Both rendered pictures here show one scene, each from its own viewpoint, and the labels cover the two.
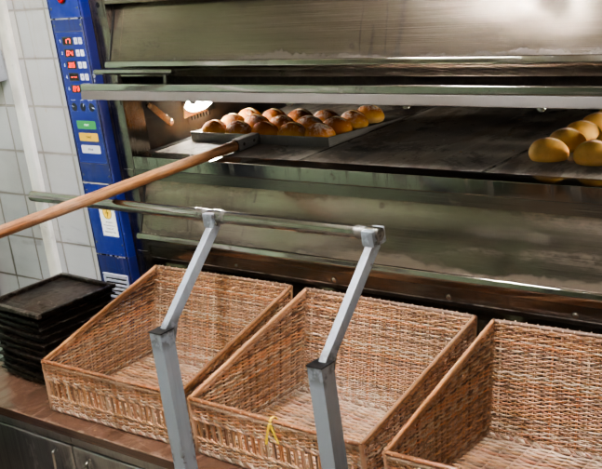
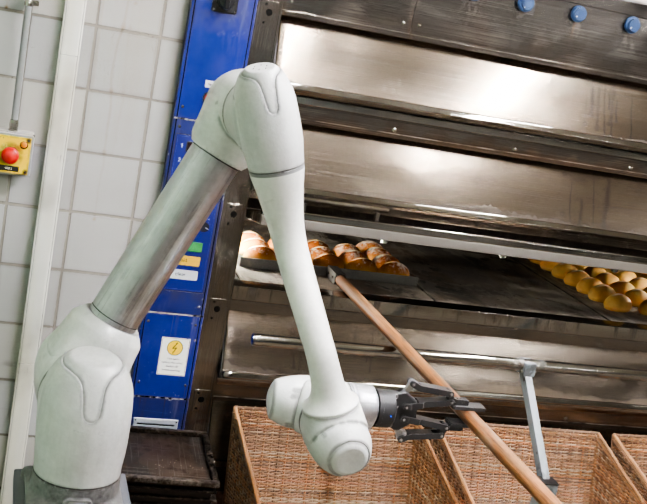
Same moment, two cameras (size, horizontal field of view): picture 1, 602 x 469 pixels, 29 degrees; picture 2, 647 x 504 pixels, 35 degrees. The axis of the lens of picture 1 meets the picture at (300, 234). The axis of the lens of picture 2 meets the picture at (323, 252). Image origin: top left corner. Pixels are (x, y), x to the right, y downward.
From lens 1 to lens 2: 3.32 m
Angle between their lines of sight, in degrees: 59
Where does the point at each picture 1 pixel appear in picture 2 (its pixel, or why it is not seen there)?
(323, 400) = not seen: outside the picture
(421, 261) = (560, 391)
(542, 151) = (624, 304)
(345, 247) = (488, 381)
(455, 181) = (607, 328)
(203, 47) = (395, 188)
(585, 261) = not seen: outside the picture
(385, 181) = (545, 326)
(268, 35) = (475, 190)
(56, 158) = (86, 279)
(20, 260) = not seen: outside the picture
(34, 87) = (84, 188)
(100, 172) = (185, 301)
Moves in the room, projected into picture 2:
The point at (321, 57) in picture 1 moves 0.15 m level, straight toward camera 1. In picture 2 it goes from (533, 218) to (583, 233)
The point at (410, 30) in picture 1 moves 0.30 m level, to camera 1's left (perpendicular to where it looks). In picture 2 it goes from (614, 209) to (584, 217)
